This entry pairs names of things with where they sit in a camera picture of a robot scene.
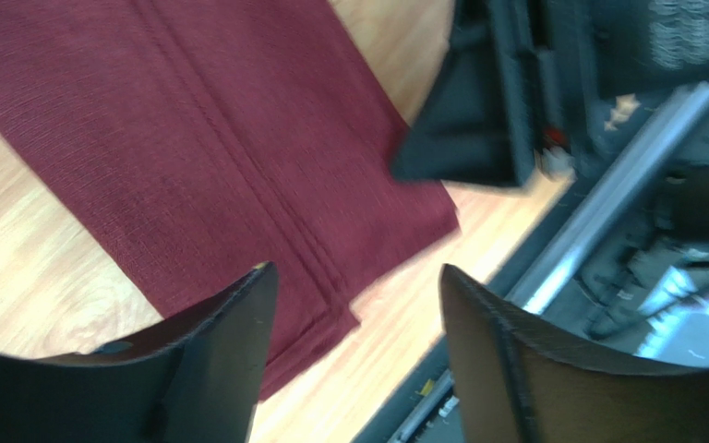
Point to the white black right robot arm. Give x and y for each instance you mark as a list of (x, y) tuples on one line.
[(644, 46)]

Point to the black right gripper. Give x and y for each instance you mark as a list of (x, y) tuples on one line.
[(515, 93)]

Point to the aluminium frame rail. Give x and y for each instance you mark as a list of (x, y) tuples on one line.
[(606, 203)]

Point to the dark red cloth napkin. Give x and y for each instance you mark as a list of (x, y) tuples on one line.
[(195, 139)]

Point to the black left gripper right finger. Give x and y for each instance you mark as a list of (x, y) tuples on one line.
[(519, 378)]

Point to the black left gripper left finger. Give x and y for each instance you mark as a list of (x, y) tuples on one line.
[(193, 377)]

